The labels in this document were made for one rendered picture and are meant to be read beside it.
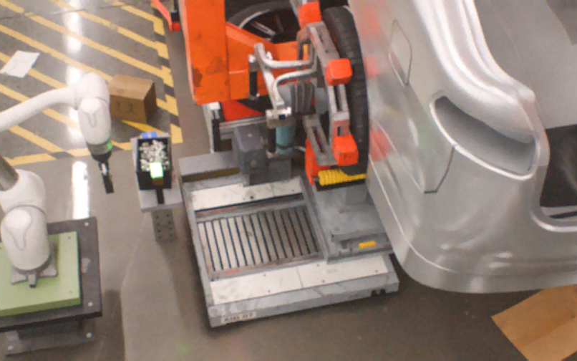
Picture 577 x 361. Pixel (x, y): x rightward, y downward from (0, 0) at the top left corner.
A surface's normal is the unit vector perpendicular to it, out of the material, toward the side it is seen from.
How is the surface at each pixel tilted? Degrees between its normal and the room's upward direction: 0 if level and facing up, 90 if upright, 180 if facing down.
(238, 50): 90
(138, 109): 90
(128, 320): 0
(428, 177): 90
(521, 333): 1
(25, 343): 0
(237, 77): 90
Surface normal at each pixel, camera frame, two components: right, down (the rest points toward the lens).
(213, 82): 0.22, 0.70
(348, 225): 0.00, -0.69
